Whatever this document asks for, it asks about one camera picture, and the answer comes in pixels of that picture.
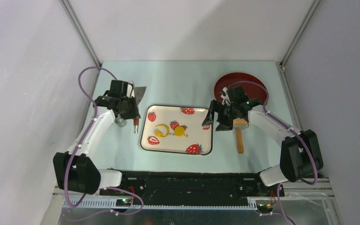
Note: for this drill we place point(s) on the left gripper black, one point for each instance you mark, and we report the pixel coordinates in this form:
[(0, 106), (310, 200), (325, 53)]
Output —
[(134, 114)]

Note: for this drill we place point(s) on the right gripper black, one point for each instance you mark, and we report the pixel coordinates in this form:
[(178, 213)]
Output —
[(224, 125)]

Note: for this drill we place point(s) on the metal scraper wooden handle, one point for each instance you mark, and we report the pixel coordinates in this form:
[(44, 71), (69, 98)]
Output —
[(138, 93)]

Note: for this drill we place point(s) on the yellow dough piece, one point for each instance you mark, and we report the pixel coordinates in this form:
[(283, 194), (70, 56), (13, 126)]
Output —
[(179, 131)]

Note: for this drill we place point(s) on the yellow dough trim scrap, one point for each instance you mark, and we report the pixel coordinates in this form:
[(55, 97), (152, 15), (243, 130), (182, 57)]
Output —
[(161, 130)]

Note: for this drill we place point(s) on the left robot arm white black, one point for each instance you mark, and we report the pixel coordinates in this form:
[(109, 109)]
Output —
[(74, 168)]

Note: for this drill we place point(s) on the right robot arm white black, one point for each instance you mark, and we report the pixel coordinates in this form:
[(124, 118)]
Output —
[(300, 154)]

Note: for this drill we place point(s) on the strawberry pattern white tray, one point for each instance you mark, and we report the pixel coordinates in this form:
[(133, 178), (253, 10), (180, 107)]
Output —
[(197, 140)]

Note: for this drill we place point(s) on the round red plate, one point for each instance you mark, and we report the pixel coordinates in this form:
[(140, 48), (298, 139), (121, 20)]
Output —
[(251, 85)]

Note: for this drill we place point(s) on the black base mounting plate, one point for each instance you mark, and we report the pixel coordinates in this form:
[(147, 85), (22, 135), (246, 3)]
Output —
[(193, 189)]

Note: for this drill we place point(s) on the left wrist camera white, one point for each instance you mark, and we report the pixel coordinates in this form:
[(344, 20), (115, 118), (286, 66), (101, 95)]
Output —
[(130, 89)]

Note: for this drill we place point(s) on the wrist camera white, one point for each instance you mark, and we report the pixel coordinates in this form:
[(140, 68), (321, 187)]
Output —
[(130, 89), (225, 97)]

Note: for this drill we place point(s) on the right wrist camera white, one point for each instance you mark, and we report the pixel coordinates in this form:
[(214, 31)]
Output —
[(225, 97)]

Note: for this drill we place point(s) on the aluminium frame rail front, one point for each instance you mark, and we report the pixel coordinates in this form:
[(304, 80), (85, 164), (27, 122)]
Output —
[(298, 191)]

